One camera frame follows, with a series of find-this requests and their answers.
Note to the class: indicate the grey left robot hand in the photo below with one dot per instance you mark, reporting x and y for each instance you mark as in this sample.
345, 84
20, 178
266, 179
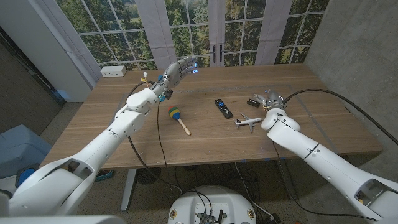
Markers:
173, 74

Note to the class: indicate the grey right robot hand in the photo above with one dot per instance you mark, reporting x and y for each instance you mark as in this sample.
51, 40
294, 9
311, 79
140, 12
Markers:
273, 99

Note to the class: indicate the black battery cover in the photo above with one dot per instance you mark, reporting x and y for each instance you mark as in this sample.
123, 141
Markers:
253, 103

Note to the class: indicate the black TV remote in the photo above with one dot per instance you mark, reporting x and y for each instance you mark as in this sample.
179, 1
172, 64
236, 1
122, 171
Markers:
223, 108

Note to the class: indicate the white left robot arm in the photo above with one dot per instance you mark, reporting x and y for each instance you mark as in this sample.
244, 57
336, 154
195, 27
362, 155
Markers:
102, 146

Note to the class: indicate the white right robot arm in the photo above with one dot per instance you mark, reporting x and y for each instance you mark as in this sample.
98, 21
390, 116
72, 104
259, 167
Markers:
320, 158

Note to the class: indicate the white toy airplane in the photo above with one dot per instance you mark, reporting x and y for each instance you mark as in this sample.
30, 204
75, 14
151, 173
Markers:
248, 121

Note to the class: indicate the colourful wooden maraca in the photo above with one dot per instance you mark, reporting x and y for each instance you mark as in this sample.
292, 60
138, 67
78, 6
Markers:
174, 112

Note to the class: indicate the printed window backdrop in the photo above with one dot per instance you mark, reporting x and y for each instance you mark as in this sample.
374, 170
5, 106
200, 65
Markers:
192, 31

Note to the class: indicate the white power strip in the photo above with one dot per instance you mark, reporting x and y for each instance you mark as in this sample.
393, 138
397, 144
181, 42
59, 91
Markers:
113, 71

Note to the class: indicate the dark grey table leg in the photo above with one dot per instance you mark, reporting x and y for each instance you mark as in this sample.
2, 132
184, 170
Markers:
286, 183

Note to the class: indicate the black round fan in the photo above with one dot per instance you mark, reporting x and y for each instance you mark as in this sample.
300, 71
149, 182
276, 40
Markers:
148, 175

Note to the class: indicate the white table leg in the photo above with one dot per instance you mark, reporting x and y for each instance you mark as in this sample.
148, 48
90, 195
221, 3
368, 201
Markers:
128, 186

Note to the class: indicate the teal plastic tray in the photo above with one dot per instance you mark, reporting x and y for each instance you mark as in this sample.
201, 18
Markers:
104, 175

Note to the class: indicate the white robot torso base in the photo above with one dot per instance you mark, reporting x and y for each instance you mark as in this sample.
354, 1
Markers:
186, 205

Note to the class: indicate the blue-grey storage bin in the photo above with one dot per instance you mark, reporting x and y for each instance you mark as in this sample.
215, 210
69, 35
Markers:
18, 149

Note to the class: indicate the blue and black pad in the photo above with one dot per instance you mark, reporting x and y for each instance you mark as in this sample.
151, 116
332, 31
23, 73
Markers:
25, 175

